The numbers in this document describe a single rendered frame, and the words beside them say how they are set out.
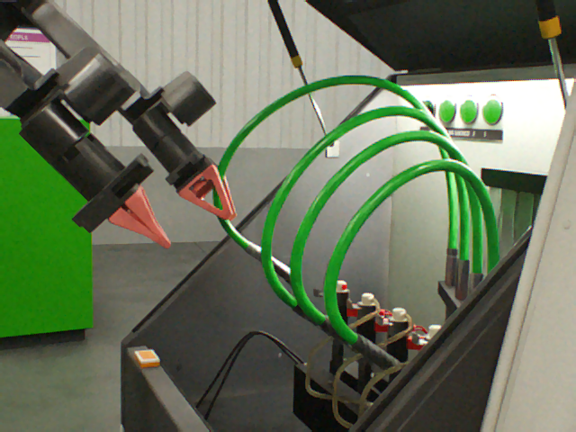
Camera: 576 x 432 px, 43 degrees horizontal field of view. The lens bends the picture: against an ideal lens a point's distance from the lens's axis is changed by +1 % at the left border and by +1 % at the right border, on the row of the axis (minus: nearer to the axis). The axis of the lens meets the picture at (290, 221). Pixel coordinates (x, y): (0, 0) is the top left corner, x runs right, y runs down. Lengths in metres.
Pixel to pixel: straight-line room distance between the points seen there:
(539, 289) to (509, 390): 0.11
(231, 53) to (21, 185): 3.90
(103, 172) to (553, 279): 0.48
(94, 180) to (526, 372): 0.49
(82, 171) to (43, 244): 3.49
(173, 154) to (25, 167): 3.17
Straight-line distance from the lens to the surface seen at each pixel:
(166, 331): 1.33
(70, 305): 4.40
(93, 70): 0.81
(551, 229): 0.77
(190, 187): 1.07
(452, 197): 1.16
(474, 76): 1.22
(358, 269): 1.46
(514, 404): 0.77
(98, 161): 0.82
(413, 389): 0.75
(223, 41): 7.66
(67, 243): 4.31
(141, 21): 7.57
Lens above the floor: 1.36
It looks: 8 degrees down
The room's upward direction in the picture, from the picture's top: 2 degrees clockwise
